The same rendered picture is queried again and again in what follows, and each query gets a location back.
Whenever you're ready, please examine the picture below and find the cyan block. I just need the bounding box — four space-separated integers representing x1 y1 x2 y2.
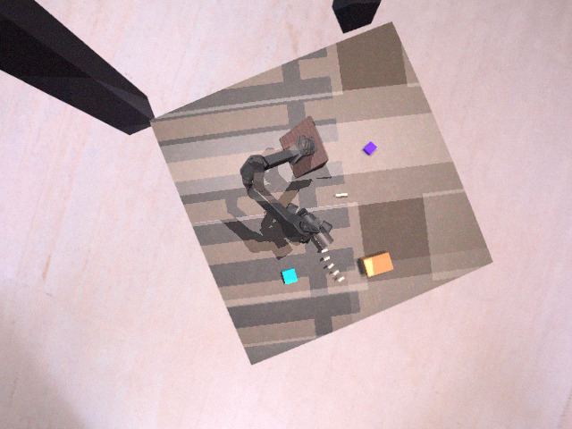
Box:
282 267 298 284

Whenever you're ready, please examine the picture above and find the purple block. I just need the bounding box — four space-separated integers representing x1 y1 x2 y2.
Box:
362 142 376 156

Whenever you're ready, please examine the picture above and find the orange box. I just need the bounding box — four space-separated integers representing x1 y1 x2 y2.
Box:
360 251 393 276

